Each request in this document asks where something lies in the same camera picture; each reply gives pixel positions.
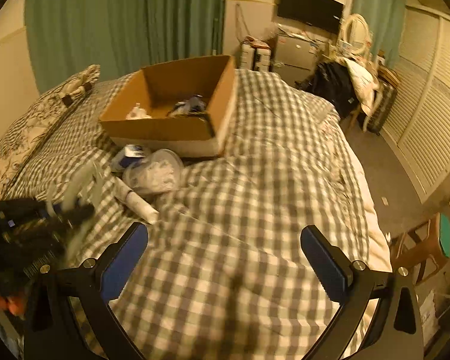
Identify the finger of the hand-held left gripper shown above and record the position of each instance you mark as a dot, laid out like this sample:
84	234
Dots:
78	212

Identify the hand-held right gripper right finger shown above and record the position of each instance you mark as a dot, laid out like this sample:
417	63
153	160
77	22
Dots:
322	266

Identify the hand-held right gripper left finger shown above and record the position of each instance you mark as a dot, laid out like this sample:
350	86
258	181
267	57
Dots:
123	262

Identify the white plastic item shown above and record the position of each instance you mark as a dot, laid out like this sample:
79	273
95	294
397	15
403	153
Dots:
88	180

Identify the brown cardboard box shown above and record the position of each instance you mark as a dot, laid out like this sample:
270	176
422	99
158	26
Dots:
165	135

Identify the person's left hand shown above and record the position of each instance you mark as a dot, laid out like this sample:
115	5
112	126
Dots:
7	303

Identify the white tube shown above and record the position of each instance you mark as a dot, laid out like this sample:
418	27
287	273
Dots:
137	202

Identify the blue and white packet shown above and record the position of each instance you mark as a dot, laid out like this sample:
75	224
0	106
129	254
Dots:
132	154

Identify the clear plastic container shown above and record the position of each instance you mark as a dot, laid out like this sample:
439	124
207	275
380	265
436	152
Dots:
153	174

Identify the floral patterned pillow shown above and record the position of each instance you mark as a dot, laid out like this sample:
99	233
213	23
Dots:
33	127

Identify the grey checkered blanket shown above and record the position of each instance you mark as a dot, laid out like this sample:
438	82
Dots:
240	210

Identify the white item in box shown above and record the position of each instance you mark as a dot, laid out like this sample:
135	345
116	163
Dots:
138	112

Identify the white plastic bag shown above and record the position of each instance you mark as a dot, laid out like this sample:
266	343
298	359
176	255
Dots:
429	311

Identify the green topped stool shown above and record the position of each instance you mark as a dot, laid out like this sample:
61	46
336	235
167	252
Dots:
445	234

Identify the dark bundle of cloth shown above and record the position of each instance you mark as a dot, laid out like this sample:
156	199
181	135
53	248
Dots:
189	107

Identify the dark suitcase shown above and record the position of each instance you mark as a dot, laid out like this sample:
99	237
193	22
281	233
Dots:
383	108

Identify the black bag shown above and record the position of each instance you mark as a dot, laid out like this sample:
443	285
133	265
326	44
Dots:
332	86

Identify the wide green curtain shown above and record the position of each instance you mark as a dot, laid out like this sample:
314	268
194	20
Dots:
108	22

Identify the white cloth on chair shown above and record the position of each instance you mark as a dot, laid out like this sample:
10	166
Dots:
362	77

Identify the white louvered closet doors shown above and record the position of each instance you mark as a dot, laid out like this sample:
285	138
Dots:
427	93

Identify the grey cabinet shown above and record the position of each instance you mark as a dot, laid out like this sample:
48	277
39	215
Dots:
298	54

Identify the white suitcase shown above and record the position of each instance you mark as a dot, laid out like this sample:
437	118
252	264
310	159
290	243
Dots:
255	57

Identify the white oval mirror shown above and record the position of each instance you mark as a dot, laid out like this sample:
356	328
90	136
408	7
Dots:
356	33

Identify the narrow green curtain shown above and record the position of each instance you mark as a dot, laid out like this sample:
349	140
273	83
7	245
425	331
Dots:
378	11

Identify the black wall television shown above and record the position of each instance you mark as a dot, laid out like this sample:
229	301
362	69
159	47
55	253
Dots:
309	5

